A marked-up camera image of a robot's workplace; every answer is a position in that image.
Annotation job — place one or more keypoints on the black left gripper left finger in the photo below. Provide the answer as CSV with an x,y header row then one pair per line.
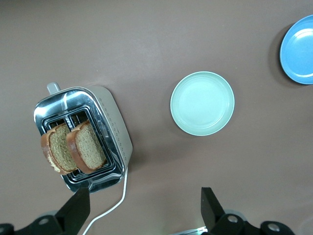
x,y
73,213

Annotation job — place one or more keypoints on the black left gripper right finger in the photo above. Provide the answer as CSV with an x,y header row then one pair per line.
x,y
212,213

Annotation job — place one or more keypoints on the brown toast bread slice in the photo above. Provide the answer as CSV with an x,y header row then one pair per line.
x,y
90,147
57,147

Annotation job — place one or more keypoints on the green plate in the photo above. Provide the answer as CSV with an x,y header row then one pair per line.
x,y
202,103

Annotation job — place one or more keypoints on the blue plate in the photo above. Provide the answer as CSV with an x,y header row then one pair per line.
x,y
298,51

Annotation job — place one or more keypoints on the beige and chrome toaster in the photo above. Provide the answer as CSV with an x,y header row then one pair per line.
x,y
115,122

